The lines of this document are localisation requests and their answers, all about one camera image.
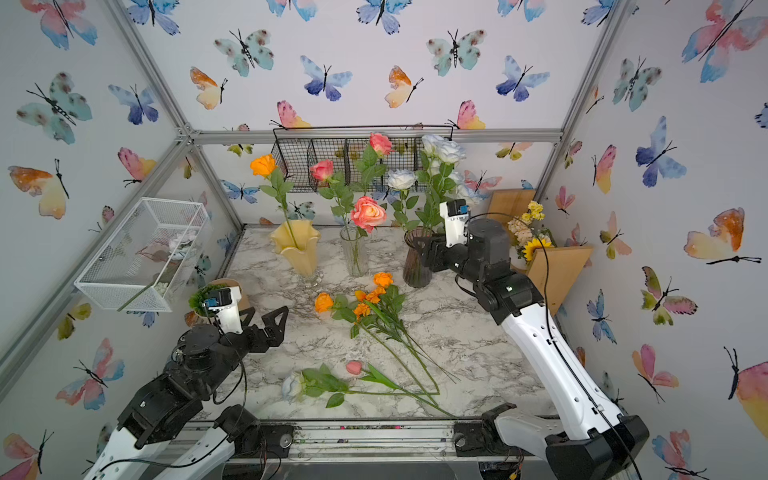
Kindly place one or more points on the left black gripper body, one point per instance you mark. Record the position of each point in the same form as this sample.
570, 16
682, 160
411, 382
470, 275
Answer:
250, 340

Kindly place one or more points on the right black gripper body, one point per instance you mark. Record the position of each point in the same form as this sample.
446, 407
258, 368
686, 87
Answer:
436, 259

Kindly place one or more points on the orange rose pile top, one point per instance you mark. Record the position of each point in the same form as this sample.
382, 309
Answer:
388, 313

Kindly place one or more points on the orange marigold sprig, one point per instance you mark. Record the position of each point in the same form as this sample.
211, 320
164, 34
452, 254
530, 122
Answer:
362, 310
375, 295

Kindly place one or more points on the pink rose pile top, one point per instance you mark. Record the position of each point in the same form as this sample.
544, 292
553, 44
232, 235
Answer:
367, 214

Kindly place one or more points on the pink rose small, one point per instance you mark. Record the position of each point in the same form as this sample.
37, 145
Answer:
354, 367

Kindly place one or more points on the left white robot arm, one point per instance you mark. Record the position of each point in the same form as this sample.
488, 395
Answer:
160, 410

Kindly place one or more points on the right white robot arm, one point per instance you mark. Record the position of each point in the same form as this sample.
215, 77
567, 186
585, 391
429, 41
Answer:
591, 438

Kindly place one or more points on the purple ribbed glass vase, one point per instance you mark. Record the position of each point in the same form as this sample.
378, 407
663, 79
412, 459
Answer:
414, 273

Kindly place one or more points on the green succulent in pink pot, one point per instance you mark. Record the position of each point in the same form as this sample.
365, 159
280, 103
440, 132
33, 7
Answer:
197, 299

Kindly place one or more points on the clear ribbed glass vase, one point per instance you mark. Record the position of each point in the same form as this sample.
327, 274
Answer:
354, 249

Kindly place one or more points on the sunflower bouquet in white vase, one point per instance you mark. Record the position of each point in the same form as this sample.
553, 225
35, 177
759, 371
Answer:
528, 234

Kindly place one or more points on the yellow wavy glass vase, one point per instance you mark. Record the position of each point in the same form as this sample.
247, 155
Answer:
304, 258

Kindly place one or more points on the wooden corner shelf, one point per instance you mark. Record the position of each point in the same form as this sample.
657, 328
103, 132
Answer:
553, 271

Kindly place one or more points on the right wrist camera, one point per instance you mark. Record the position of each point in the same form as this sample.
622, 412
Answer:
455, 214

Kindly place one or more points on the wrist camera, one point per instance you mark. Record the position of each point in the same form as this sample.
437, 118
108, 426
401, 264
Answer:
222, 305
455, 214

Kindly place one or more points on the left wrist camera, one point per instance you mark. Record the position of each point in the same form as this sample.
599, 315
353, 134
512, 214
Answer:
222, 305

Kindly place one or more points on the white mesh wall basket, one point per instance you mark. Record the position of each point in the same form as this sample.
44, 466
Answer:
148, 258

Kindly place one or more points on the black wire wall basket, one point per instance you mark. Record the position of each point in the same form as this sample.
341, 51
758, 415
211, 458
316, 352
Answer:
297, 150

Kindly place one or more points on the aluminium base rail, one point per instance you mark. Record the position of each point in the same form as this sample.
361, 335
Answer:
372, 438

